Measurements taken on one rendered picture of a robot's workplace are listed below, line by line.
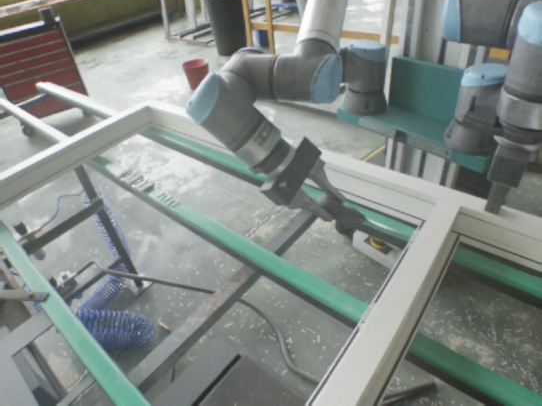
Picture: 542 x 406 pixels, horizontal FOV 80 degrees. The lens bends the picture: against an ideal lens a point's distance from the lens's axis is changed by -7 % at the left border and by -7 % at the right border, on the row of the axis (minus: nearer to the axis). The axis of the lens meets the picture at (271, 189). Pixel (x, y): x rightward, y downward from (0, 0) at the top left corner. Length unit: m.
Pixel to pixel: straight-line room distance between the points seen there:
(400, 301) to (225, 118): 0.40
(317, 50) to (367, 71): 0.80
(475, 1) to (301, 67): 0.32
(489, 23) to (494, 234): 0.38
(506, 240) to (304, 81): 0.49
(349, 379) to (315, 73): 0.48
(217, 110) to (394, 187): 0.41
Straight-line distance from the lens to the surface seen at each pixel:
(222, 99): 0.60
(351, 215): 0.69
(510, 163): 0.63
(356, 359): 0.51
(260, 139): 0.61
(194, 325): 0.69
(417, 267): 0.62
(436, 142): 1.38
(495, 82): 1.25
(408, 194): 0.78
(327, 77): 0.64
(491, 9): 0.72
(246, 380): 0.88
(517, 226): 0.75
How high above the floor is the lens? 1.40
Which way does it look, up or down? 38 degrees down
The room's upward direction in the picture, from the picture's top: 7 degrees counter-clockwise
